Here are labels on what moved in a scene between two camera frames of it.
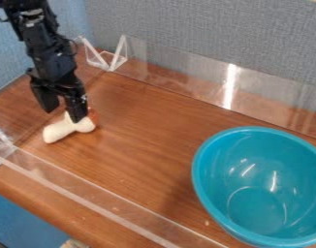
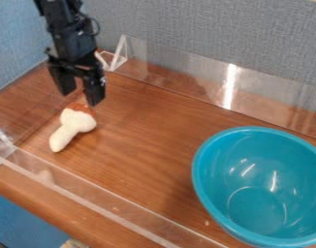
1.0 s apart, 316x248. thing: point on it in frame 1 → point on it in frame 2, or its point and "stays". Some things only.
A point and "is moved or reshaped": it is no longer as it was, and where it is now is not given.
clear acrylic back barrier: [277, 99] stays
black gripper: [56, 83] → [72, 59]
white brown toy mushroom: [61, 129] is moved or reshaped
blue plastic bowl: [259, 179] stays
